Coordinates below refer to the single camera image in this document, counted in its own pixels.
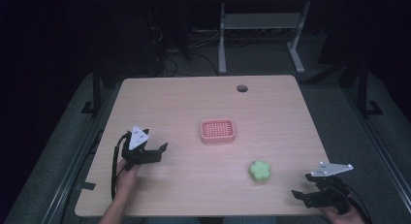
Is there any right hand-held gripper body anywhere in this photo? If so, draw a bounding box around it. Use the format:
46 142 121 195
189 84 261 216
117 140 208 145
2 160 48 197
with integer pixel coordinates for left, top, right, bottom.
302 161 355 215

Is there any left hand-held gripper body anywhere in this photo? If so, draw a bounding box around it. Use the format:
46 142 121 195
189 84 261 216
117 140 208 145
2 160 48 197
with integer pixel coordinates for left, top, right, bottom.
120 124 163 172

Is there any green flower-shaped soap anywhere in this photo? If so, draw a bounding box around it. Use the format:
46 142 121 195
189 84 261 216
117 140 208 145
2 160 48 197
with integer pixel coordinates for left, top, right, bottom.
248 159 272 182

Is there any pink soap dish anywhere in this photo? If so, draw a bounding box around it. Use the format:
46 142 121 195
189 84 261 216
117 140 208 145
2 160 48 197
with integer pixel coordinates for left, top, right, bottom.
200 117 237 144

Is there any person's left hand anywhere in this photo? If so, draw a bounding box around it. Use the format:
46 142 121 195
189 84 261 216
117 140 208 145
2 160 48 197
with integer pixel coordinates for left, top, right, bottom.
114 158 141 193

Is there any person's right hand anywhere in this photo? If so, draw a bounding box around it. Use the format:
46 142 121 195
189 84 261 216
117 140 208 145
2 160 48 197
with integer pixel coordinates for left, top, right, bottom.
319 205 366 224

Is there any black metal stand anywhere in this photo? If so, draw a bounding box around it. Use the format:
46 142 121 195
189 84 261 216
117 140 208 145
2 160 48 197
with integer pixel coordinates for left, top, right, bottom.
356 59 385 119
80 60 105 117

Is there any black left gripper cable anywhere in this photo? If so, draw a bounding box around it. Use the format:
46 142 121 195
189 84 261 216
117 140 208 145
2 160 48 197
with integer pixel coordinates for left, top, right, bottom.
111 134 131 201

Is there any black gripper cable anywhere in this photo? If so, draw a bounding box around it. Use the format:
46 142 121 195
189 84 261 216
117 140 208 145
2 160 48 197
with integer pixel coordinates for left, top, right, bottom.
111 134 131 201
346 184 373 224

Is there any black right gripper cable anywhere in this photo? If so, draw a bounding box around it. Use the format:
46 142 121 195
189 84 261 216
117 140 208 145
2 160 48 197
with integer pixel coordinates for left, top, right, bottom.
346 184 373 224

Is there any bundle of floor cables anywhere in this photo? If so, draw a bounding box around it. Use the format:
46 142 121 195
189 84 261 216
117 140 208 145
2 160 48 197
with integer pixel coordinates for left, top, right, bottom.
146 10 221 79

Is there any white metal desk frame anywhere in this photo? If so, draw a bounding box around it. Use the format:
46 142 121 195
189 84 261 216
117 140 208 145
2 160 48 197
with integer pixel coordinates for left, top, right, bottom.
217 0 312 76

